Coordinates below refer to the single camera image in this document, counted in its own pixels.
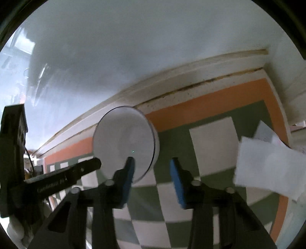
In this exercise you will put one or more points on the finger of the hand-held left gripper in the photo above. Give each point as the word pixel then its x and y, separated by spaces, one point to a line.
pixel 83 170

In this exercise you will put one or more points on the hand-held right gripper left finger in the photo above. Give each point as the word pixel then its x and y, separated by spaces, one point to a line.
pixel 128 182

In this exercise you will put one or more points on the tall white bowl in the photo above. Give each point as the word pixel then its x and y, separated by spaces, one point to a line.
pixel 124 134

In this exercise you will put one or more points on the folded white paper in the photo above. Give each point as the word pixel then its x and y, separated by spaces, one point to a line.
pixel 267 165

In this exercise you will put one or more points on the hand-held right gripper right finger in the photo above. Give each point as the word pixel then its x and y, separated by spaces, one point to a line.
pixel 179 184

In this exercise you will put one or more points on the green white checkered mat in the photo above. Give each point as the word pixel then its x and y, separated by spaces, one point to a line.
pixel 215 143

